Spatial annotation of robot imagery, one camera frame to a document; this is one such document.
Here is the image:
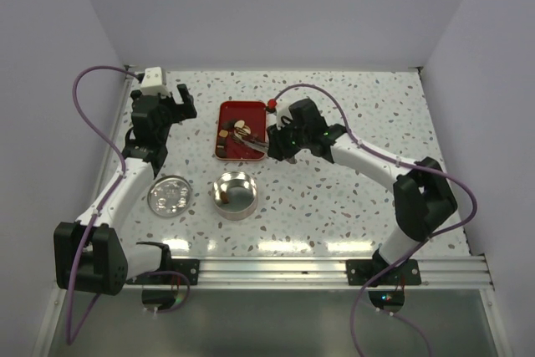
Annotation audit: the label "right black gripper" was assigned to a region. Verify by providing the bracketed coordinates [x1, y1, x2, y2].
[267, 116, 310, 161]

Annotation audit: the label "metal tongs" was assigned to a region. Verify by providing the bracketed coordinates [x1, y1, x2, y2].
[232, 133, 269, 155]

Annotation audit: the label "brown cup chocolate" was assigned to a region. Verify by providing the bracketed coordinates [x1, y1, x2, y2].
[221, 191, 229, 204]

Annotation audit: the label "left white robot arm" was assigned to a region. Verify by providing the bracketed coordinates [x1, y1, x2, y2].
[53, 84, 197, 295]

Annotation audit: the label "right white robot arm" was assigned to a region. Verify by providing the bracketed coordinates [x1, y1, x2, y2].
[266, 99, 457, 284]

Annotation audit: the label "dark oval chocolate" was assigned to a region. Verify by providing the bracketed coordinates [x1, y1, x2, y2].
[216, 146, 227, 158]

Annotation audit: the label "red rectangular tray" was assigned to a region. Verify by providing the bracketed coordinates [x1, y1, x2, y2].
[215, 100, 267, 162]

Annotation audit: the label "round metal tin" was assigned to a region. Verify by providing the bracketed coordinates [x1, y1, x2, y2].
[211, 171, 258, 221]

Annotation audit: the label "round metal tin lid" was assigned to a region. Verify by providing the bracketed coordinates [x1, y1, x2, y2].
[146, 176, 192, 218]

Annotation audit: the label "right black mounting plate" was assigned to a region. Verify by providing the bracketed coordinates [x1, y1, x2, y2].
[345, 259, 422, 287]

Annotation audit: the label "black mounting plate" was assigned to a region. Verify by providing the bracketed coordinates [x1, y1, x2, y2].
[126, 258, 201, 286]
[345, 259, 422, 287]

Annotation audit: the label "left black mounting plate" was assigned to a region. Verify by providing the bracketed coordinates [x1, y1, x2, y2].
[126, 258, 201, 286]

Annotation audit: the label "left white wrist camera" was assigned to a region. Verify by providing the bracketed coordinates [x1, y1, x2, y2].
[140, 67, 166, 94]

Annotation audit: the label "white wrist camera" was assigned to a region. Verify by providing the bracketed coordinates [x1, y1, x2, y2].
[140, 67, 166, 94]
[276, 105, 293, 130]

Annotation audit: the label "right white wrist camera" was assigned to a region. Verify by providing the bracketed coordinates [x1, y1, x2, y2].
[276, 105, 293, 130]

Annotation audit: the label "aluminium front rail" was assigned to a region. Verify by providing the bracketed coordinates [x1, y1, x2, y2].
[125, 252, 497, 291]

